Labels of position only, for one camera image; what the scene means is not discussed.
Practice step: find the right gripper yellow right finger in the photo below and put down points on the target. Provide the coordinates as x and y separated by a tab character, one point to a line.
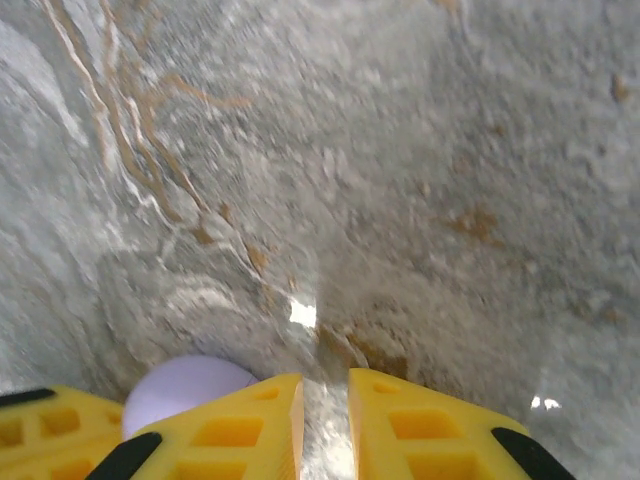
425	440

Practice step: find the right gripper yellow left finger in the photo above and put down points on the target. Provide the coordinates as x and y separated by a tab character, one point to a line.
225	440

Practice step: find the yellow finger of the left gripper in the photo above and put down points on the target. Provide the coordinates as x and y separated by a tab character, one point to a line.
50	440

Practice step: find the purple earbud charging case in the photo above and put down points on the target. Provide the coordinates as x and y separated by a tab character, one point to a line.
180	390

